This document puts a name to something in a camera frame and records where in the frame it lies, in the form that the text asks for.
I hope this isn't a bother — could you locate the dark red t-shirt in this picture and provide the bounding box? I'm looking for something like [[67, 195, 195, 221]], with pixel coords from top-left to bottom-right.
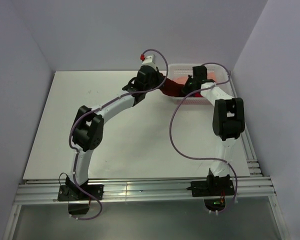
[[159, 78, 184, 97]]

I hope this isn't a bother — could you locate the white plastic basket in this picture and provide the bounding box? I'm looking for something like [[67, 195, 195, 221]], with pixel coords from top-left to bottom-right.
[[168, 62, 233, 105]]

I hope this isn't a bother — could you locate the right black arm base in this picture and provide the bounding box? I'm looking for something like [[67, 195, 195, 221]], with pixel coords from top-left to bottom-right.
[[186, 175, 236, 215]]

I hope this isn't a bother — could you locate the aluminium rail frame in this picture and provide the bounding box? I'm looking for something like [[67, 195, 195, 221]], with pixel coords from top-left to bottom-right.
[[2, 97, 291, 240]]

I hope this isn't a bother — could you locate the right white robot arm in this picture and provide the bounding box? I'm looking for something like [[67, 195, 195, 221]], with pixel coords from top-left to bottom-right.
[[181, 65, 245, 177]]

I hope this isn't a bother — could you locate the rolled pink t-shirt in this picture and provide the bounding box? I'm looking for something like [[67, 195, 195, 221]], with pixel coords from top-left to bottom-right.
[[190, 92, 203, 98]]

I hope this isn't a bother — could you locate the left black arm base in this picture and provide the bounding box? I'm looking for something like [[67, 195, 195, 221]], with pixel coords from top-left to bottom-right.
[[57, 184, 104, 221]]

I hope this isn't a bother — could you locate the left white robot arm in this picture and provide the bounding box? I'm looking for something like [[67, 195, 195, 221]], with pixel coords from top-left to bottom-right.
[[65, 65, 166, 200]]

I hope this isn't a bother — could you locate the rolled peach t-shirt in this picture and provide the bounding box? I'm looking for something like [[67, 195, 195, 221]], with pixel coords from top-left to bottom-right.
[[171, 72, 217, 85]]

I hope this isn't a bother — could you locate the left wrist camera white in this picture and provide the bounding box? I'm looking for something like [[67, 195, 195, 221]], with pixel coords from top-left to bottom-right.
[[140, 53, 157, 70]]

